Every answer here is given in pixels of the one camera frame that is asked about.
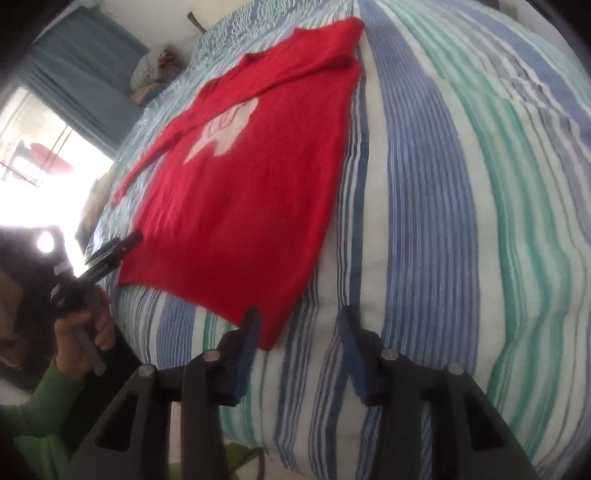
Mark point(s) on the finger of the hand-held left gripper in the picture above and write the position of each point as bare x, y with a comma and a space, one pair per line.
113, 251

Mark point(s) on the person's left hand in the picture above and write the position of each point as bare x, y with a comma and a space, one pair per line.
76, 350

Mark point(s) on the person's left forearm green sleeve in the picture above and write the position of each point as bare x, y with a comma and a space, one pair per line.
32, 415

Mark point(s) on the blue curtain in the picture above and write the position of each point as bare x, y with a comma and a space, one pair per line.
87, 69

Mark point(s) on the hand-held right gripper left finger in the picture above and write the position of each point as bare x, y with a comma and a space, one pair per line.
250, 341

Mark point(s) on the striped bed sheet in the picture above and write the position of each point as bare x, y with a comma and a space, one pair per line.
415, 230

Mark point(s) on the pile of folded clothes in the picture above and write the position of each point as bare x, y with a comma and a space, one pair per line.
154, 74

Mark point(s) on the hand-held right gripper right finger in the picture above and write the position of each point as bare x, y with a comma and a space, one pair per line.
351, 344

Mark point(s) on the red sweater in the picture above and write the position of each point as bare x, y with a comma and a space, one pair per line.
240, 184

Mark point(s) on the dark headboard post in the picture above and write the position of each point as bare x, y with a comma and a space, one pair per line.
196, 23

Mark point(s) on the red hanging garment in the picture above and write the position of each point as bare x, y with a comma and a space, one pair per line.
48, 157

